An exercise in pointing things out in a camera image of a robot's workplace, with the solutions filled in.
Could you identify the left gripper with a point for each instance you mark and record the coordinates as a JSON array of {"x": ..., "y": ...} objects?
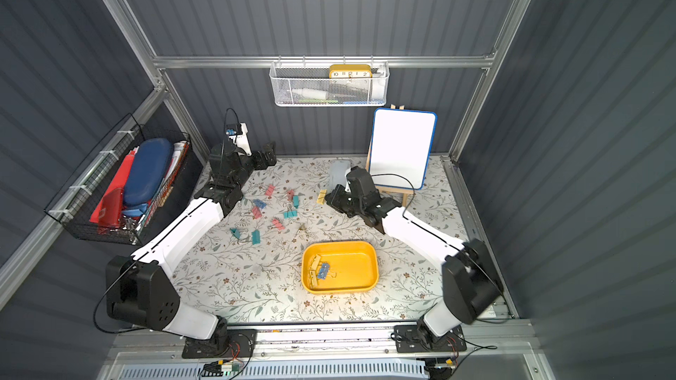
[{"x": 264, "y": 156}]

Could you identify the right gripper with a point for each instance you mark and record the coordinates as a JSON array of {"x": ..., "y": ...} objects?
[{"x": 338, "y": 199}]

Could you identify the yellow storage box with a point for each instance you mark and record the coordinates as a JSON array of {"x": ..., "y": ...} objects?
[{"x": 353, "y": 267}]

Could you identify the blue binder clip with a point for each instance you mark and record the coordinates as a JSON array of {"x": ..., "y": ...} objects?
[
  {"x": 259, "y": 204},
  {"x": 323, "y": 271}
]

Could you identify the yellow binder clip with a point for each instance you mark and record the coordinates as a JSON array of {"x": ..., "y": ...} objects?
[{"x": 315, "y": 265}]

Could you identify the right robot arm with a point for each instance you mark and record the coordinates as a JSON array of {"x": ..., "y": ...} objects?
[{"x": 469, "y": 278}]

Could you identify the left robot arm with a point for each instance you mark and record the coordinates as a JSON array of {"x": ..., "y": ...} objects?
[{"x": 139, "y": 287}]

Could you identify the pink binder clip top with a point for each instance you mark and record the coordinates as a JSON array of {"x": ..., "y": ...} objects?
[{"x": 270, "y": 190}]

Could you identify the pink binder clip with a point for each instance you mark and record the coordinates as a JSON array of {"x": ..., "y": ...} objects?
[
  {"x": 270, "y": 190},
  {"x": 256, "y": 212},
  {"x": 278, "y": 224}
]

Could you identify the pink binder clip middle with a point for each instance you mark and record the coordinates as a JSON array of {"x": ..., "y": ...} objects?
[{"x": 256, "y": 212}]

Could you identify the pink binder clip lower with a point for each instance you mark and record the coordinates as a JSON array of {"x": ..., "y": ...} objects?
[{"x": 278, "y": 224}]

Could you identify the light blue plastic case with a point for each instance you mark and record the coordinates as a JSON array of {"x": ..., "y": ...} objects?
[{"x": 337, "y": 175}]

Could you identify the wooden easel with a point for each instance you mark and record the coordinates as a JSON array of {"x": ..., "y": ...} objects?
[{"x": 406, "y": 194}]

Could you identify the blue oval pouch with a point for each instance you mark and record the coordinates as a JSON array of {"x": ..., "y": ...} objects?
[{"x": 148, "y": 170}]

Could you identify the yellow clock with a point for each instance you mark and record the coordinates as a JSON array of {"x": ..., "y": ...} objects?
[{"x": 350, "y": 71}]

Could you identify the whiteboard with blue frame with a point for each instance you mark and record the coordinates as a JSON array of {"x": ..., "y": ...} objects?
[{"x": 401, "y": 143}]

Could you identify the white wire wall basket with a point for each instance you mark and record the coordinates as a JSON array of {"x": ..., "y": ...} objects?
[{"x": 306, "y": 84}]

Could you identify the black wire side basket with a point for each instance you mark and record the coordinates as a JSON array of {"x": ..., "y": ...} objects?
[{"x": 73, "y": 209}]

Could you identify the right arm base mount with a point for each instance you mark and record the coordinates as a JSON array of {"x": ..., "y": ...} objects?
[{"x": 410, "y": 340}]

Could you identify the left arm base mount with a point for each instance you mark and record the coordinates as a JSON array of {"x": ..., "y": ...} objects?
[{"x": 237, "y": 343}]

